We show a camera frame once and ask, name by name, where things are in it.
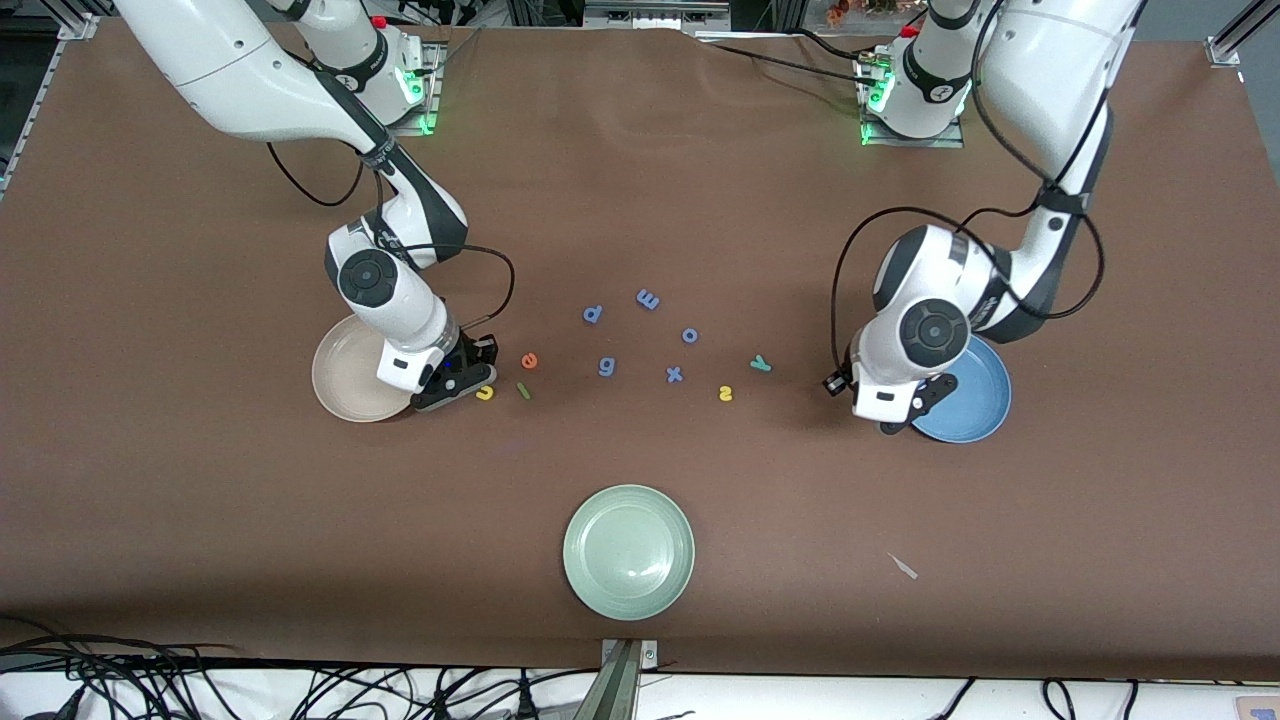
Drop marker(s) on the teal foam letter y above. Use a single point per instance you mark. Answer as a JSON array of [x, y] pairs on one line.
[[760, 363]]

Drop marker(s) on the small grey tape scrap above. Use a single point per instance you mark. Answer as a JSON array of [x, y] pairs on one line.
[[903, 567]]

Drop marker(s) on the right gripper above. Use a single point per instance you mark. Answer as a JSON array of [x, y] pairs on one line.
[[478, 353]]

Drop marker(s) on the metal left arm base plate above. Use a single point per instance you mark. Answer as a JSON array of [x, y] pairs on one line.
[[950, 141]]

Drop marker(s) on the blue foam letter m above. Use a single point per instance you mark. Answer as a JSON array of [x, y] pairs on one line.
[[648, 299]]

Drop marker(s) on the blue foam letter g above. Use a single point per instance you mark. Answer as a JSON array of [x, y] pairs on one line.
[[606, 367]]

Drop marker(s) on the blue foam letter p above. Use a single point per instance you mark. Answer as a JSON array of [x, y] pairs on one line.
[[593, 314]]

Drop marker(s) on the silver metal rail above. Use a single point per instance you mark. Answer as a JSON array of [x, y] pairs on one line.
[[650, 15]]

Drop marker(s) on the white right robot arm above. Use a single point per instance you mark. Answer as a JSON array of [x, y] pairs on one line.
[[250, 80]]

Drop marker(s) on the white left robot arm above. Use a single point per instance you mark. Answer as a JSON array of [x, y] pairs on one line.
[[1050, 70]]

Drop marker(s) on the orange brown background object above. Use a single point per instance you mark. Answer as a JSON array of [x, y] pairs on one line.
[[860, 8]]

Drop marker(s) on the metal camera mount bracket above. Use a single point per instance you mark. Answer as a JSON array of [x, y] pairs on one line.
[[622, 690]]

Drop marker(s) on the pale green round plate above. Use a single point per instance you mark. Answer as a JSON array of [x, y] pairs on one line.
[[628, 552]]

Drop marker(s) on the light brown round plate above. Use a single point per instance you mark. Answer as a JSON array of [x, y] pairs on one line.
[[345, 375]]

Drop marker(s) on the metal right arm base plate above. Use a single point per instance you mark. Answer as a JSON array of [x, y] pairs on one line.
[[432, 90]]

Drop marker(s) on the blue round plate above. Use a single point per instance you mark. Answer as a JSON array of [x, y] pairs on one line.
[[975, 400]]

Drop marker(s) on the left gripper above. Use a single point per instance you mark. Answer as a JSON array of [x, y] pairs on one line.
[[832, 384]]

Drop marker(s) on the brown table cover sheet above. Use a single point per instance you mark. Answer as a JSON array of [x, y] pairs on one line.
[[640, 200]]

